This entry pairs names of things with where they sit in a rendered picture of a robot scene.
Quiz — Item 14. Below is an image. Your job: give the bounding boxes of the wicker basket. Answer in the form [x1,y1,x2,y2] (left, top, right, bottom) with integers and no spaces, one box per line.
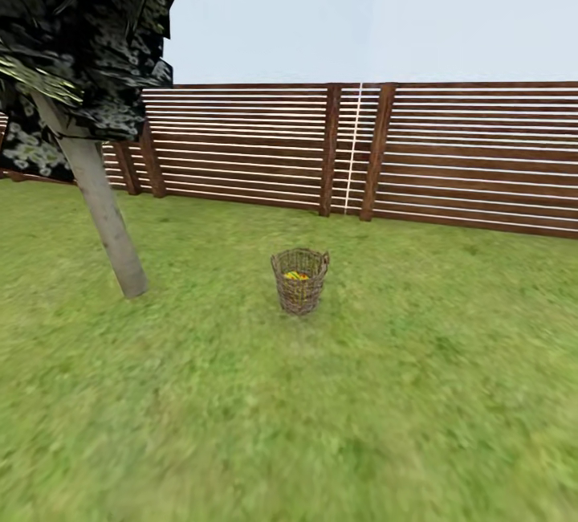
[270,248,331,316]

